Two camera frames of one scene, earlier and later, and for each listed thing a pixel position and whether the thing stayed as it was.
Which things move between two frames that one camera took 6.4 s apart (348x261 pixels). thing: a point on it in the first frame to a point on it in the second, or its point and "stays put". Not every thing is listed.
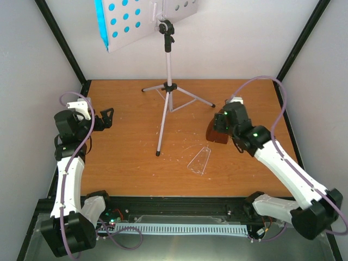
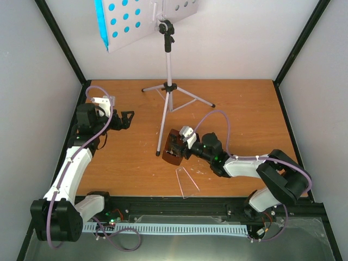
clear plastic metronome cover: [199, 162] to [188, 187]
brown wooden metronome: [212, 135] to [173, 153]
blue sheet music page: [101, 16] stays put
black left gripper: [107, 122] to [125, 123]
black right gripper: [218, 120] to [185, 151]
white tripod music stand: [125, 19] stays put
